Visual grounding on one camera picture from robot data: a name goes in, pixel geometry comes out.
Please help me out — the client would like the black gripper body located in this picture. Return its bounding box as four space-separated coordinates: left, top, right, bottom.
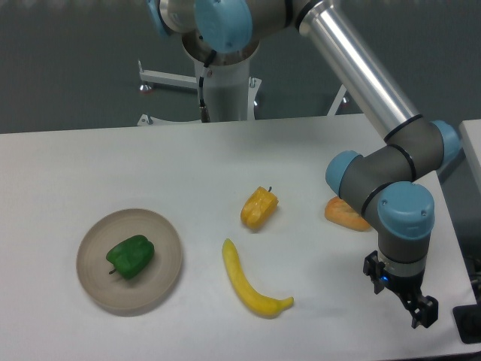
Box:
385 265 425 300

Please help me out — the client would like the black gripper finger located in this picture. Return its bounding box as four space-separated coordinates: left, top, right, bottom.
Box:
363 250 389 294
401 293 439 329

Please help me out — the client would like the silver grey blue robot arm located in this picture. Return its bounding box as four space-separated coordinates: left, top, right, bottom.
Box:
147 1 461 327

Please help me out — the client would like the yellow bell pepper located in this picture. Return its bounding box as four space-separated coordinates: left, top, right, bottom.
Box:
240 187 279 230

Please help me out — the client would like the green bell pepper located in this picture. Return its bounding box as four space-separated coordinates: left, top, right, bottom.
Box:
105 235 155 280

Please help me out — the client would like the beige round plate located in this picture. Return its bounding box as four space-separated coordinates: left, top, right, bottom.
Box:
76 208 183 316

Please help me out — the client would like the black device at table edge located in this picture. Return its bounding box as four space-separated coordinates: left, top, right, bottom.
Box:
452 305 480 344

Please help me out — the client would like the orange bread piece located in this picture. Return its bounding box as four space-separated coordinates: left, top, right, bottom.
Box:
324 196 371 232

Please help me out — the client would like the yellow banana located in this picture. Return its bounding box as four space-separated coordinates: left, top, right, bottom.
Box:
222 238 294 319

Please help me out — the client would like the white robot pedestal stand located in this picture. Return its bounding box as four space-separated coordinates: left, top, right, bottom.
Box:
135 29 354 127

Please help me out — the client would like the black cable on pedestal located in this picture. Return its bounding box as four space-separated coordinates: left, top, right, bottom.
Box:
198 48 218 123

